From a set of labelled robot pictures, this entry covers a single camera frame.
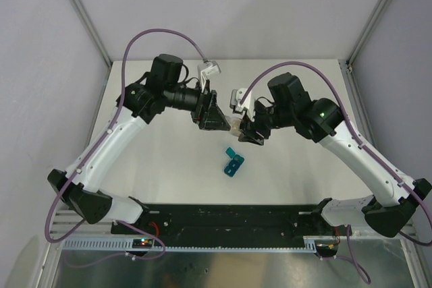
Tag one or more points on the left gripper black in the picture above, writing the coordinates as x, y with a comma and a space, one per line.
214, 119

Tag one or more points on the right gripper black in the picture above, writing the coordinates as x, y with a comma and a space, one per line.
256, 127

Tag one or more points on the teal weekly pill organizer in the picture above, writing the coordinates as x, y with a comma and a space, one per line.
235, 162

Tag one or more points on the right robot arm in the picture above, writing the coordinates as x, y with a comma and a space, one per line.
395, 195

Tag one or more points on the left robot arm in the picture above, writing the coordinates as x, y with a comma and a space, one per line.
138, 104

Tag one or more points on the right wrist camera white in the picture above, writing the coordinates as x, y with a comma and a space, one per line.
241, 102

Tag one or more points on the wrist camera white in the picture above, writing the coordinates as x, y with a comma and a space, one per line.
207, 70
241, 102

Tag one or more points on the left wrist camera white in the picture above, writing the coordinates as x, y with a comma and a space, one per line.
207, 70

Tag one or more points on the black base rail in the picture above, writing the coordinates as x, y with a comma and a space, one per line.
233, 226

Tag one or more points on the right aluminium frame post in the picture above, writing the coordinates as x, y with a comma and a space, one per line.
373, 20

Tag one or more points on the aluminium frame post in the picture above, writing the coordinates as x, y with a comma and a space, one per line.
373, 20
86, 22

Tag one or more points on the left aluminium frame post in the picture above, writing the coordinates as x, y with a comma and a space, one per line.
86, 22

